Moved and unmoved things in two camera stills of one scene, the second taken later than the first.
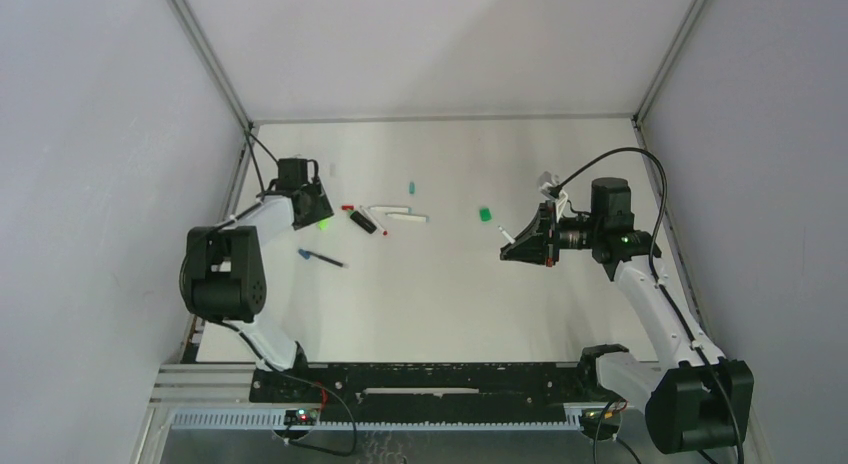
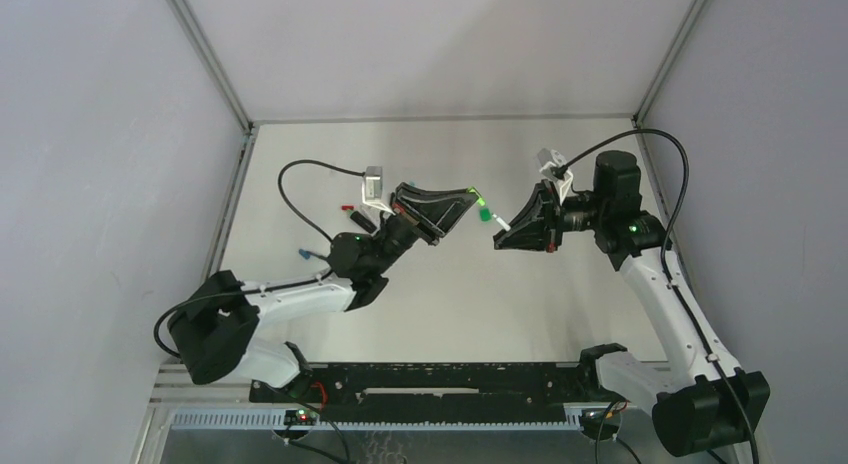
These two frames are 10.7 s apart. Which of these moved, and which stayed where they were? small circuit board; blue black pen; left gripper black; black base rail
Moved: left gripper black
Stayed: black base rail; small circuit board; blue black pen
